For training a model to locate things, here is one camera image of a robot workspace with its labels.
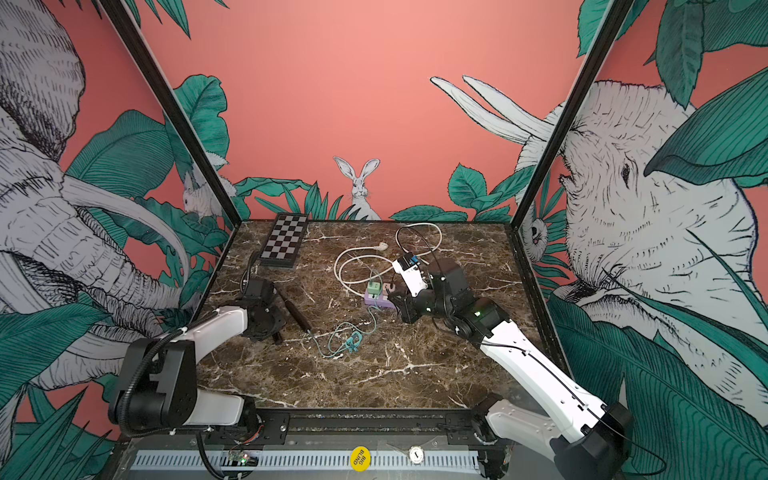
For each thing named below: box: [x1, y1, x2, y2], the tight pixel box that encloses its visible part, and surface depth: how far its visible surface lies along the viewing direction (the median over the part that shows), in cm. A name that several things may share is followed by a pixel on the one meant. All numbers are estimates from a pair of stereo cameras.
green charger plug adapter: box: [367, 281, 381, 295], surface depth 95 cm
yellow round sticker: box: [350, 446, 371, 473], surface depth 71 cm
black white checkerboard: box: [259, 213, 309, 268], surface depth 113 cm
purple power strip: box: [364, 290, 397, 309], surface depth 97 cm
